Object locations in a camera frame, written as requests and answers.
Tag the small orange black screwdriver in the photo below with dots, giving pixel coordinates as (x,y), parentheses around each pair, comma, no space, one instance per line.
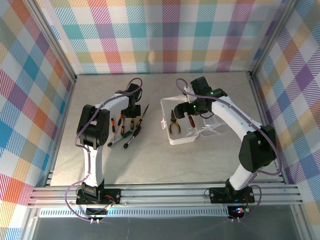
(113,125)

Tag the clear plastic tool box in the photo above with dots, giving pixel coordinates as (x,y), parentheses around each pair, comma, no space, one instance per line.
(182,140)

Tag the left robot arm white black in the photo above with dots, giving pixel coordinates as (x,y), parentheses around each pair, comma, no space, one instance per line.
(95,165)

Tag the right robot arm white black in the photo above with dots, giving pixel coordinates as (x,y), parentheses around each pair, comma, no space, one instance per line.
(235,115)

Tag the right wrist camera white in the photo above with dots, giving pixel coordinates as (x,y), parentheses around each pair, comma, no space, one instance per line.
(181,98)

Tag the aluminium side rail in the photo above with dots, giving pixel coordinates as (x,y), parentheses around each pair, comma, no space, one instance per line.
(67,107)
(262,112)

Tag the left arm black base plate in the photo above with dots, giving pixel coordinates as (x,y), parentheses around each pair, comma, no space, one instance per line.
(118,192)

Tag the aluminium upright post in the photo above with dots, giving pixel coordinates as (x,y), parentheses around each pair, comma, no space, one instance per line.
(53,42)
(272,37)

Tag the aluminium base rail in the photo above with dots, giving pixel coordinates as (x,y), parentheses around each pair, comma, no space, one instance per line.
(162,195)

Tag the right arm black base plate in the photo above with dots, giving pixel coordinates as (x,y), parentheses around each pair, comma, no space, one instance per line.
(217,195)

